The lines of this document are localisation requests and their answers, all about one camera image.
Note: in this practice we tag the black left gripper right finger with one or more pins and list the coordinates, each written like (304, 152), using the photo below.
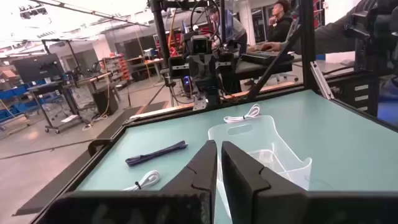
(245, 180)

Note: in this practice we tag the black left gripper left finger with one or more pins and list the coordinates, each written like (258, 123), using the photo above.
(202, 168)

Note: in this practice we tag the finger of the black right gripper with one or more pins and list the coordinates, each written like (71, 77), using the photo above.
(213, 90)
(201, 88)

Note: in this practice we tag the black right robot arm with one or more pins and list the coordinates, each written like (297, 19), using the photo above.
(230, 83)

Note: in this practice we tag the grey desk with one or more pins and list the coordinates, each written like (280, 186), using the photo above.
(248, 70)

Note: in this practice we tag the clear plastic bin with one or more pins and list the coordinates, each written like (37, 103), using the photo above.
(280, 146)

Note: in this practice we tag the black keyboard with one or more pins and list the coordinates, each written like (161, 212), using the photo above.
(264, 58)

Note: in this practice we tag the person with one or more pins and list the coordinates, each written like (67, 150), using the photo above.
(280, 25)
(329, 37)
(233, 29)

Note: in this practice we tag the person's hand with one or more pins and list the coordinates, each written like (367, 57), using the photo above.
(270, 46)

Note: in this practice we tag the black computer case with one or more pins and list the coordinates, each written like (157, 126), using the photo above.
(105, 102)

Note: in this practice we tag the silver aluminium bar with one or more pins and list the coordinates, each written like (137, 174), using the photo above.
(321, 81)

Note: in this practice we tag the black rolling cart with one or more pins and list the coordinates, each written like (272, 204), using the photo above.
(62, 99)

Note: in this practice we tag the black drawer cabinet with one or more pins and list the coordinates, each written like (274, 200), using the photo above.
(348, 93)

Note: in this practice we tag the black monitor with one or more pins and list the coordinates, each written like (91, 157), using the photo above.
(37, 67)

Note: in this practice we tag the silver metal bracket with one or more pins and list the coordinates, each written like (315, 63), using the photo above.
(199, 105)

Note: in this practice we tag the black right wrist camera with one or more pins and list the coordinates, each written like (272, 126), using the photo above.
(199, 45)

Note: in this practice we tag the black aluminium table frame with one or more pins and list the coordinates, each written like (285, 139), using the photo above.
(308, 46)

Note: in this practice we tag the black frame clamp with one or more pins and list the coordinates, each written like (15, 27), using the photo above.
(96, 145)

